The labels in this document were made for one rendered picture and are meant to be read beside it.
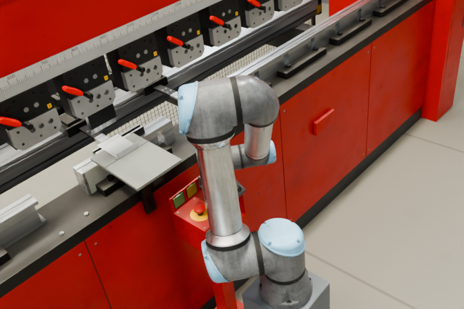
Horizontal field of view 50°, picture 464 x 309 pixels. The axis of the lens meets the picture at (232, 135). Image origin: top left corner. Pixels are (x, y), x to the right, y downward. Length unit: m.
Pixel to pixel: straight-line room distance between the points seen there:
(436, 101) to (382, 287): 1.45
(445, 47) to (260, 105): 2.29
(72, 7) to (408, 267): 1.89
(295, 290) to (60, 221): 0.78
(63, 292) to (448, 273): 1.71
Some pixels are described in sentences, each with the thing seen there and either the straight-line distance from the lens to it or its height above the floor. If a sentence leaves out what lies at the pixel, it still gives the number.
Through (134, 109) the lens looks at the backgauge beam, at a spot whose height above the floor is 0.93.
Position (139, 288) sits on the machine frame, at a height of 0.47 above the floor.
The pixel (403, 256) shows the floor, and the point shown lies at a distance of 2.64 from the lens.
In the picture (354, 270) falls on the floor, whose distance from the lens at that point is 2.55.
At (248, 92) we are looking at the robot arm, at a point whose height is 1.39.
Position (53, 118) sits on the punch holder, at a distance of 1.58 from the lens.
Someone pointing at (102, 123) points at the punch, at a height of 1.09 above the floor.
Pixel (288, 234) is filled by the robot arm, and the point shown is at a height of 1.00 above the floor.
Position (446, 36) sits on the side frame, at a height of 0.61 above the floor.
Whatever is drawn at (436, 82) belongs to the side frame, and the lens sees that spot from 3.44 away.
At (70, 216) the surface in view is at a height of 0.88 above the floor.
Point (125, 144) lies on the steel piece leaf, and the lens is 1.74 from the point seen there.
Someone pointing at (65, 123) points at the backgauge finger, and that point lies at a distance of 1.90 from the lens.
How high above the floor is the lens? 1.95
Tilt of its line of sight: 34 degrees down
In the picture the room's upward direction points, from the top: 8 degrees counter-clockwise
